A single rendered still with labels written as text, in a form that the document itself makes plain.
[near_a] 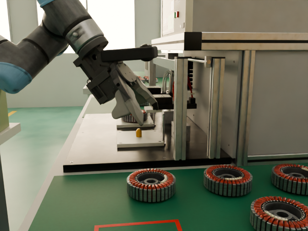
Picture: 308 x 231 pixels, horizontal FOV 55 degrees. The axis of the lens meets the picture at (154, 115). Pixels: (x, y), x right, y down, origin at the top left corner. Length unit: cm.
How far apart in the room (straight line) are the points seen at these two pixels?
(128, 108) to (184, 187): 26
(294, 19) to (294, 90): 23
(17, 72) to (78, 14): 17
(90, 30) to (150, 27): 511
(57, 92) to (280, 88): 521
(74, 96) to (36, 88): 69
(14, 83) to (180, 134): 43
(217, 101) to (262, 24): 28
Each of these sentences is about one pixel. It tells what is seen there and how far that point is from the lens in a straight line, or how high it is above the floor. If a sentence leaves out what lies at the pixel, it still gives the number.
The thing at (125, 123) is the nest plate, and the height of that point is 78.
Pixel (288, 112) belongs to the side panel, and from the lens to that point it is 91.
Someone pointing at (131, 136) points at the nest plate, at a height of 78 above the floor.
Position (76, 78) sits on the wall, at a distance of 576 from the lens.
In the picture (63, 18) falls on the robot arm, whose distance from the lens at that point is 66.
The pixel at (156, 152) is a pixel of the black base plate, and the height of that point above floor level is 77.
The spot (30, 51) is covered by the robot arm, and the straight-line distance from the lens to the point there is 70.
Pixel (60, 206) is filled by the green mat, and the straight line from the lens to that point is 68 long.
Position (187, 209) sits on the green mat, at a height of 75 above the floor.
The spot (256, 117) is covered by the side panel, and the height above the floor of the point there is 89.
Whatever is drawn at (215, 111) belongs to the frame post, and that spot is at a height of 91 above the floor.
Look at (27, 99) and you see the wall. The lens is 599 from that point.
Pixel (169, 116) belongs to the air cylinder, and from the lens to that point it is 122.
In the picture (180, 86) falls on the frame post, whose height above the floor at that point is 98.
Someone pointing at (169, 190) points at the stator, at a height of 77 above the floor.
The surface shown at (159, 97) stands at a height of 92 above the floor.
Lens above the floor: 107
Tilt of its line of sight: 13 degrees down
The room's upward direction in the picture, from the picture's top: straight up
